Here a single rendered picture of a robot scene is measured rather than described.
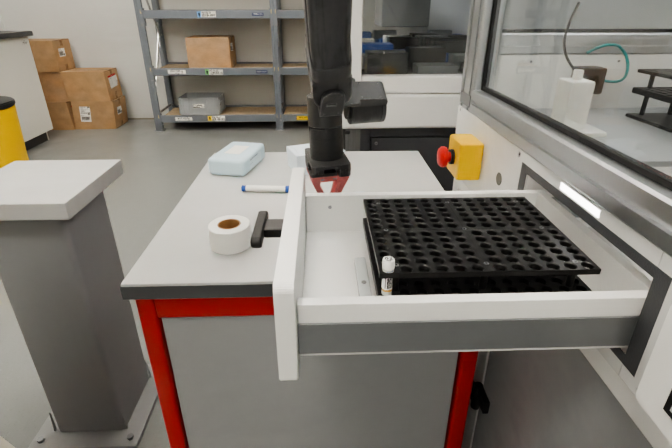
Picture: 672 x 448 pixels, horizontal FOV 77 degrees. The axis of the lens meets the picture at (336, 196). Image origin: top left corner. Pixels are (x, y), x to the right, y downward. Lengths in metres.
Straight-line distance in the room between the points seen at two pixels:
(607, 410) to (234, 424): 0.61
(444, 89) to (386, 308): 0.97
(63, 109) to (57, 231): 3.90
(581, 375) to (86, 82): 4.66
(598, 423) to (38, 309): 1.18
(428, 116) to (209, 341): 0.88
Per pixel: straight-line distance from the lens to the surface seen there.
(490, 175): 0.80
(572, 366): 0.64
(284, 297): 0.37
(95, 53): 5.20
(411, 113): 1.30
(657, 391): 0.47
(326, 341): 0.42
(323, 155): 0.71
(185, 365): 0.82
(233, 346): 0.78
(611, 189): 0.52
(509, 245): 0.51
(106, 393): 1.44
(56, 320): 1.31
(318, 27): 0.55
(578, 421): 0.66
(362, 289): 0.49
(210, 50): 4.36
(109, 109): 4.83
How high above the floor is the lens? 1.14
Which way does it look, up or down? 24 degrees down
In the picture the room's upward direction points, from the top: straight up
